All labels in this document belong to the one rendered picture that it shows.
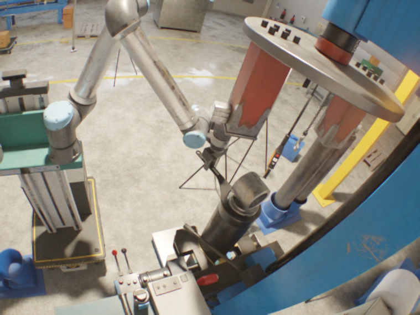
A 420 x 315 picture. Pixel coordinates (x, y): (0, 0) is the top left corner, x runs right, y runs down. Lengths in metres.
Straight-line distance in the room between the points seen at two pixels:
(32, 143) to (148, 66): 0.85
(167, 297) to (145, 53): 1.05
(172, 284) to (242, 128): 0.82
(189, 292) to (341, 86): 1.08
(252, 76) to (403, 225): 0.54
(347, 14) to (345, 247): 0.63
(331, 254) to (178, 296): 0.76
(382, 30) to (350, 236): 0.54
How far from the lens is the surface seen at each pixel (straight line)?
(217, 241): 1.36
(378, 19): 0.68
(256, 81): 0.68
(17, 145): 1.47
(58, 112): 1.15
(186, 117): 0.90
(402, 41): 0.65
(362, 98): 0.54
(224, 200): 1.15
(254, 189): 1.05
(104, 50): 1.04
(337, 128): 0.91
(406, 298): 1.38
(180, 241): 1.53
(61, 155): 1.25
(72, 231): 2.34
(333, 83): 0.52
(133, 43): 0.83
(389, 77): 11.88
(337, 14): 0.72
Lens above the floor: 2.38
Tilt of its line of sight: 43 degrees down
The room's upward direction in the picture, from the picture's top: 21 degrees clockwise
